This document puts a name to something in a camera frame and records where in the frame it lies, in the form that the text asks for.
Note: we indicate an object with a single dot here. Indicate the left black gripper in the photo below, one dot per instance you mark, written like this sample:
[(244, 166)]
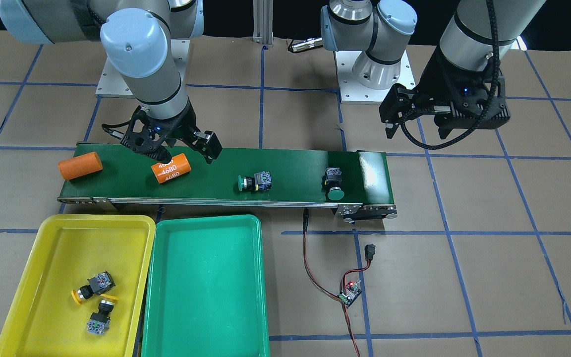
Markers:
[(433, 79)]

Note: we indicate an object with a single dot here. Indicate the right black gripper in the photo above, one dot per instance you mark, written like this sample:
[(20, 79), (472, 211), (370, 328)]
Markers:
[(182, 123)]

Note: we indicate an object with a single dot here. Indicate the orange cylinder marked 4680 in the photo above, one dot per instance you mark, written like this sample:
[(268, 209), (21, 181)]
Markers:
[(178, 166)]

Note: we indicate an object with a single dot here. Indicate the green push button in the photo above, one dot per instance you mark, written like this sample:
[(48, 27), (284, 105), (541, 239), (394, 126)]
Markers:
[(332, 184), (261, 181)]

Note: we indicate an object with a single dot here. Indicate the plain orange cylinder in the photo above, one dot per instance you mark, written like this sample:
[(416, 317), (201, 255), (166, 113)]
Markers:
[(80, 166)]

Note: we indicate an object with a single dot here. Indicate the yellow push button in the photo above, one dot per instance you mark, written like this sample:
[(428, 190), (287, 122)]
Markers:
[(99, 322), (99, 284)]

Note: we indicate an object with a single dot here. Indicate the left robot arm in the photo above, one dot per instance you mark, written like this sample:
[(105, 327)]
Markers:
[(479, 30)]

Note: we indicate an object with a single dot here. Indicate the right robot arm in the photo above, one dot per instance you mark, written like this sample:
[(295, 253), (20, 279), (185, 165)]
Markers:
[(137, 37)]

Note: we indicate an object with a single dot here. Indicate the green conveyor belt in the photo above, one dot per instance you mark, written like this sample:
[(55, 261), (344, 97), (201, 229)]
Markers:
[(297, 180)]

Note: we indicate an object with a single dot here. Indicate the green plastic tray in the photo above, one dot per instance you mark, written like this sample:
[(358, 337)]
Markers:
[(206, 294)]

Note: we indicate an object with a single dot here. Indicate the small controller circuit board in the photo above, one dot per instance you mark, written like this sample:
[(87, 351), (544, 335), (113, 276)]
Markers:
[(350, 292)]

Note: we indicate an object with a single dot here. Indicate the yellow plastic tray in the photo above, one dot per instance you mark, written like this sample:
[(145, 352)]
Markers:
[(45, 321)]

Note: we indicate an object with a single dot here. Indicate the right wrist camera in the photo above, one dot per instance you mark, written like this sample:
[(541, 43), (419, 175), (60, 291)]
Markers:
[(140, 133)]

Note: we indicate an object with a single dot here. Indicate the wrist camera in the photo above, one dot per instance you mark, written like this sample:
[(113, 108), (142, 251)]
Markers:
[(468, 104), (140, 133)]

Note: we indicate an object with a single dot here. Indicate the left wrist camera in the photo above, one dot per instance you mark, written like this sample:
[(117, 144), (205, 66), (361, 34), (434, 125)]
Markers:
[(468, 104)]

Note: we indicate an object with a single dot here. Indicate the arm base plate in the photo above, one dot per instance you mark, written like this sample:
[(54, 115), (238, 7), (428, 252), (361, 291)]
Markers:
[(361, 81), (112, 85)]

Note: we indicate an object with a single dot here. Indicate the black switch connector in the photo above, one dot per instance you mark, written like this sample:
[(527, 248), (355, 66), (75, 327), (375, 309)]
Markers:
[(369, 251)]

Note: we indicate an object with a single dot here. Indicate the aluminium frame post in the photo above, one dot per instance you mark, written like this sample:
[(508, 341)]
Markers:
[(263, 12)]

